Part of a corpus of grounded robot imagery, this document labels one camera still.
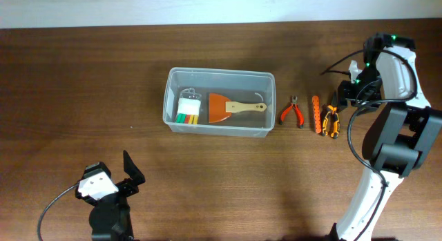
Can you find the orange black long-nose pliers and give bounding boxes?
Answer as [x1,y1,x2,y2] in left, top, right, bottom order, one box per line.
[320,91,340,139]

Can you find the orange perforated strip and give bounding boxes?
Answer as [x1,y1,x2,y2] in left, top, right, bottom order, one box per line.
[311,95,322,134]

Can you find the small red-handled cutters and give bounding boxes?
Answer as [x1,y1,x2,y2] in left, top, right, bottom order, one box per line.
[278,95,305,129]

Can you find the clear box of coloured bits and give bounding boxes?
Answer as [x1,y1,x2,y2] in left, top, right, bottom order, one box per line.
[175,88,202,125]

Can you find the clear plastic container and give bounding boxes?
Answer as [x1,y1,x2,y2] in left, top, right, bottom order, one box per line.
[163,67,276,137]

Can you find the orange scraper wooden handle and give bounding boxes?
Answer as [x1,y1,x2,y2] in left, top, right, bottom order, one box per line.
[209,93,267,124]

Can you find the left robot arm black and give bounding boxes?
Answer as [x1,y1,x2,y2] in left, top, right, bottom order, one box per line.
[75,151,146,241]

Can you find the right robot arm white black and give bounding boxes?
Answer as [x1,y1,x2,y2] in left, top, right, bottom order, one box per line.
[321,32,441,240]

